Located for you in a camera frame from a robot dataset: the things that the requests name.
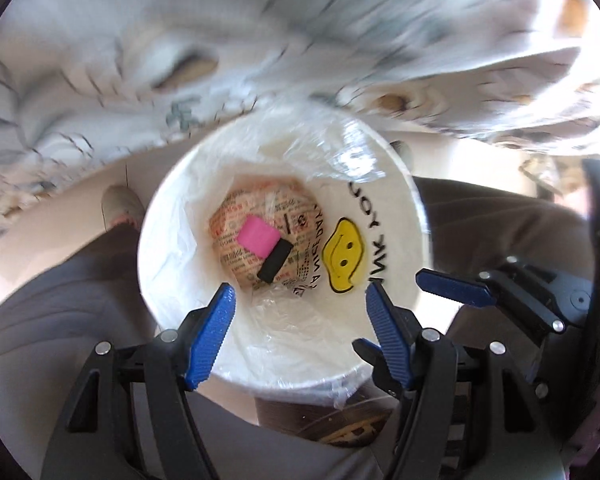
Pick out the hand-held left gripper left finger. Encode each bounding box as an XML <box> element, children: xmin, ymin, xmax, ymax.
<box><xmin>40</xmin><ymin>282</ymin><xmax>237</xmax><ymax>480</ymax></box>

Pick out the person's brown printed shirt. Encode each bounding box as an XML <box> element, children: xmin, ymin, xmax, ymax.
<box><xmin>254</xmin><ymin>377</ymin><xmax>398</xmax><ymax>447</ymax></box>

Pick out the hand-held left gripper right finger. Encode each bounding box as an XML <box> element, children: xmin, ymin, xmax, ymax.
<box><xmin>365</xmin><ymin>280</ymin><xmax>566</xmax><ymax>480</ymax></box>

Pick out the pink and black packet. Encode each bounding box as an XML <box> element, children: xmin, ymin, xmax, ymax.
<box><xmin>237</xmin><ymin>215</ymin><xmax>293</xmax><ymax>283</ymax></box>

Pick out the red printed paper wrapper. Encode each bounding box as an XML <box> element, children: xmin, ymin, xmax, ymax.
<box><xmin>209</xmin><ymin>175</ymin><xmax>323</xmax><ymax>293</ymax></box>

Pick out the clear smiley plastic bin liner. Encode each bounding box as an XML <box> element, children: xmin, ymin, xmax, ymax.
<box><xmin>142</xmin><ymin>107</ymin><xmax>421</xmax><ymax>408</ymax></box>

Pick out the white round waste bin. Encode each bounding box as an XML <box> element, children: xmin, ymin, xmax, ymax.
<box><xmin>137</xmin><ymin>105</ymin><xmax>436</xmax><ymax>406</ymax></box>

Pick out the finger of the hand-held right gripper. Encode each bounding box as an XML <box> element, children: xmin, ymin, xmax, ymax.
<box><xmin>415</xmin><ymin>256</ymin><xmax>568</xmax><ymax>333</ymax></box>
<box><xmin>352</xmin><ymin>338</ymin><xmax>385</xmax><ymax>368</ymax></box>

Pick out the floral bed sheet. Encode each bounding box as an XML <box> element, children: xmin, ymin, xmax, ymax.
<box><xmin>0</xmin><ymin>0</ymin><xmax>600</xmax><ymax>241</ymax></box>

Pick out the person's grey shoe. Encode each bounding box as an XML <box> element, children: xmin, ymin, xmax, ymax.
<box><xmin>101</xmin><ymin>185</ymin><xmax>147</xmax><ymax>231</ymax></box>

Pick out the person's grey trouser leg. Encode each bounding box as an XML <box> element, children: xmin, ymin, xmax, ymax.
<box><xmin>0</xmin><ymin>222</ymin><xmax>396</xmax><ymax>480</ymax></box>
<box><xmin>412</xmin><ymin>177</ymin><xmax>598</xmax><ymax>346</ymax></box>

